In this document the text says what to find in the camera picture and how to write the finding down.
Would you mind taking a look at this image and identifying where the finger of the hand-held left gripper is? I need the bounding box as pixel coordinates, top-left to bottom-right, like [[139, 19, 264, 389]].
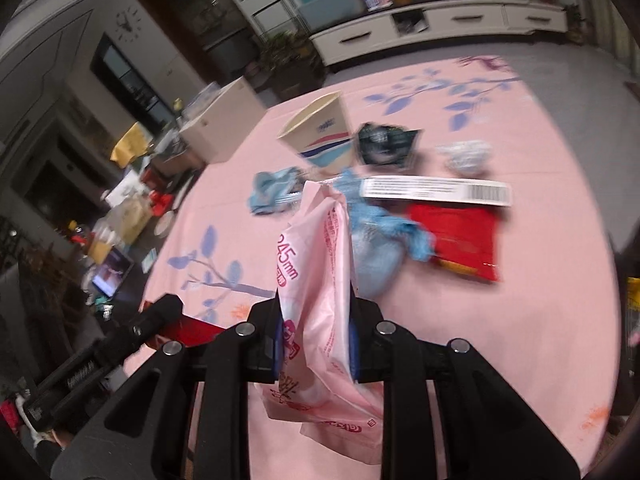
[[134, 294, 185, 348]]

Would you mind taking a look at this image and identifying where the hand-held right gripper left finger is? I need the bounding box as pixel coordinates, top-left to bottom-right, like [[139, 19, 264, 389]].
[[50, 287, 283, 480]]

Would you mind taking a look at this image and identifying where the green snack bag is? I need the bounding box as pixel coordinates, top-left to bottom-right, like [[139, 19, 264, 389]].
[[356, 122, 423, 167]]

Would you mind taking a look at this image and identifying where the white barcode box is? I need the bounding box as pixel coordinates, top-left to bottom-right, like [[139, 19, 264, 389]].
[[360, 176, 514, 207]]

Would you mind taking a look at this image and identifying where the white cardboard box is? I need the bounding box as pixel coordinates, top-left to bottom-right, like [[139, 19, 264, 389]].
[[179, 76, 268, 163]]

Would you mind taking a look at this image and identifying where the translucent storage box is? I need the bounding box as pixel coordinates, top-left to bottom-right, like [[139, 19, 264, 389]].
[[297, 0, 368, 31]]

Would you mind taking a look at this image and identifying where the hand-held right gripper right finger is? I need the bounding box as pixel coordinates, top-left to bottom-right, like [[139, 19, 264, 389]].
[[347, 285, 581, 480]]

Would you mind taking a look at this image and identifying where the clear bluish plastic wrapper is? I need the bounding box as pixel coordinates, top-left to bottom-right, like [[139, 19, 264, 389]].
[[249, 169, 307, 217]]

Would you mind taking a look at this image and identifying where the plant in wire basket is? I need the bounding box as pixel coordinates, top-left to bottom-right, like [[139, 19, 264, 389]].
[[252, 30, 326, 98]]

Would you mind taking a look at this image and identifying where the striped paper cup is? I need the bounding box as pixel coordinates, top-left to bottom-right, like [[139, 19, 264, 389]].
[[276, 91, 352, 171]]

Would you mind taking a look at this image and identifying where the blue crumpled plastic cover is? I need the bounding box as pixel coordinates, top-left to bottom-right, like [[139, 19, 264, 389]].
[[347, 169, 437, 263]]

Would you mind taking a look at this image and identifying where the phone with lit screen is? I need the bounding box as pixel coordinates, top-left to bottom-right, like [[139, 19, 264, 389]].
[[90, 247, 135, 298]]

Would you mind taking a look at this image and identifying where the round wall clock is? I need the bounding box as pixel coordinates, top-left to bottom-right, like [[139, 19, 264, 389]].
[[114, 6, 143, 43]]

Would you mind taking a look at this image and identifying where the red box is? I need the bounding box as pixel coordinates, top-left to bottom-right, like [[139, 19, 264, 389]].
[[165, 316, 226, 347]]

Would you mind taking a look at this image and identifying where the white TV cabinet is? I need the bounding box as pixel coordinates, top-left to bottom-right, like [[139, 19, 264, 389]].
[[309, 0, 568, 68]]

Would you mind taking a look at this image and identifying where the white plastic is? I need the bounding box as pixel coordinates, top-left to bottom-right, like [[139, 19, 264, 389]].
[[436, 140, 493, 176]]

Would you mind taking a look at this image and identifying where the red snack bag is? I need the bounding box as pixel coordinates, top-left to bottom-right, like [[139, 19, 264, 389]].
[[407, 204, 502, 282]]

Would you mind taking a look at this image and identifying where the yellow cloth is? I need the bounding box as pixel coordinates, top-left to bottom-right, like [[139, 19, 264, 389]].
[[110, 121, 153, 166]]

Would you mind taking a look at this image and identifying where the pink red-print plastic package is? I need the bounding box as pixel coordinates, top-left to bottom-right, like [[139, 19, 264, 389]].
[[254, 180, 386, 466]]

